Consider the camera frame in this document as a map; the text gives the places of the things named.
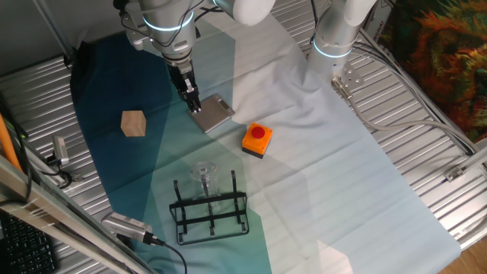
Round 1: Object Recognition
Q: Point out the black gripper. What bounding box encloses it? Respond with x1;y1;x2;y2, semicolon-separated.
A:
163;53;202;114

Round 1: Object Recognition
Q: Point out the clear glass cup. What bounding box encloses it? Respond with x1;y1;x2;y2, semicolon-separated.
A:
189;161;224;214

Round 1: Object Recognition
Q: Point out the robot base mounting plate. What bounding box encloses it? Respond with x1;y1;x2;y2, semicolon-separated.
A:
340;60;364;87

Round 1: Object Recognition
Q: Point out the silver digital kitchen scale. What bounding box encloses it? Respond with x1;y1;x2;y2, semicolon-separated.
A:
189;93;236;134

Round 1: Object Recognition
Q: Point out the wooden cube block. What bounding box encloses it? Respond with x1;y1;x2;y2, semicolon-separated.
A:
120;110;148;138

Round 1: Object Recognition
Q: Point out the grey square metal plate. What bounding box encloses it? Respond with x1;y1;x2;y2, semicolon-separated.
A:
124;24;148;52

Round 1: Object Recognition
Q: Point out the orange emergency stop button box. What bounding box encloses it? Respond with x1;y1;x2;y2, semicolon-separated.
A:
241;122;274;160

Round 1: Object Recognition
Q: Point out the teal white blue tablecloth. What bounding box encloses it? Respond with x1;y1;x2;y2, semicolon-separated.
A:
70;0;463;274

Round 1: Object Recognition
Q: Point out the grey metal pole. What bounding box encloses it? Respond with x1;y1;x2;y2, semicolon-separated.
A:
32;0;76;65

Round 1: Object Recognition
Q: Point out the orange pole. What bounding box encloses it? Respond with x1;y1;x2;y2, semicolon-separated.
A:
0;113;22;172

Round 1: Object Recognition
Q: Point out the white cardboard box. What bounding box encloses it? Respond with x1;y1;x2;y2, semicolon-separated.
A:
361;0;396;39

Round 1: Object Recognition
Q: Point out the black keyboard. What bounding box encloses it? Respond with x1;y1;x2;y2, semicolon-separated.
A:
0;212;58;274

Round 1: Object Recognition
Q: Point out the colourful orange green cloth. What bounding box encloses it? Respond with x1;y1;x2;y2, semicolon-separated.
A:
380;0;487;144

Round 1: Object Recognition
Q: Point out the black wire cup rack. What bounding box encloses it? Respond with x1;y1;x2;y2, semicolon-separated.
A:
169;170;250;247

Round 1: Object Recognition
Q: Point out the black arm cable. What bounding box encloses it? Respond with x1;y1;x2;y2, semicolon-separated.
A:
113;0;225;49

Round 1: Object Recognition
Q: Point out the small silver camera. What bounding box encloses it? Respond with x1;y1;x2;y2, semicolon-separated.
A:
52;135;70;167

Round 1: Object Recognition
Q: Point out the silver ribbed camera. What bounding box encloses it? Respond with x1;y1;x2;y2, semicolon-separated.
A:
100;212;148;243

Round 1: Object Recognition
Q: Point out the black camera cable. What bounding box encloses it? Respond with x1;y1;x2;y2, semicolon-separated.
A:
142;231;188;274

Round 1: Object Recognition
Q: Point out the small camera mount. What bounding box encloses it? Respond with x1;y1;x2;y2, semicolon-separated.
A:
37;151;83;190

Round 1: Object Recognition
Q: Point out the aluminium frame bar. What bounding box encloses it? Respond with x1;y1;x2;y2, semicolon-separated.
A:
0;155;157;274

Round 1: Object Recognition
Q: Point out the thick grey conduit hose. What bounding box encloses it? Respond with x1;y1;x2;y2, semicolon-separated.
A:
330;75;479;153

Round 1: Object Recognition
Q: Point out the robot base cable bundle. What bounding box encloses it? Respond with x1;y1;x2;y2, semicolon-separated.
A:
352;28;479;155

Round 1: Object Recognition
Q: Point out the metal table bracket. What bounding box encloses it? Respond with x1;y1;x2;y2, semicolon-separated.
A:
444;166;466;183

